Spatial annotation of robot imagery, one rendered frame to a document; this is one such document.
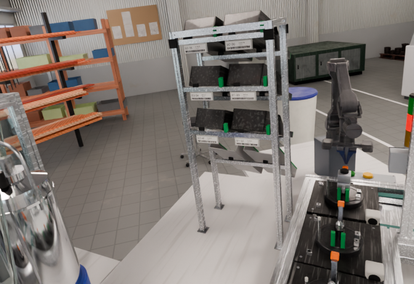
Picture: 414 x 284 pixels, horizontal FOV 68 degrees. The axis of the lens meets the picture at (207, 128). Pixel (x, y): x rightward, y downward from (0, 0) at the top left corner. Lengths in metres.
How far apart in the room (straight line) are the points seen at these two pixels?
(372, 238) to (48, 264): 0.92
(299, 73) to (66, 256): 6.94
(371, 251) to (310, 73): 6.63
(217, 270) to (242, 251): 0.13
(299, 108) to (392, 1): 7.44
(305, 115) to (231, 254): 2.94
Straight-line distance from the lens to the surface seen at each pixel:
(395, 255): 1.13
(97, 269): 1.32
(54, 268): 0.80
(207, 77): 1.09
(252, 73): 1.02
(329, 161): 1.56
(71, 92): 4.79
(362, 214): 1.25
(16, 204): 0.71
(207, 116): 1.14
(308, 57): 7.47
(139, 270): 1.25
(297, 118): 3.94
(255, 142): 1.03
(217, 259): 1.21
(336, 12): 9.90
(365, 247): 1.12
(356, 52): 8.10
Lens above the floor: 1.68
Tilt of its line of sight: 20 degrees down
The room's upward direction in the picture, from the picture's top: 7 degrees counter-clockwise
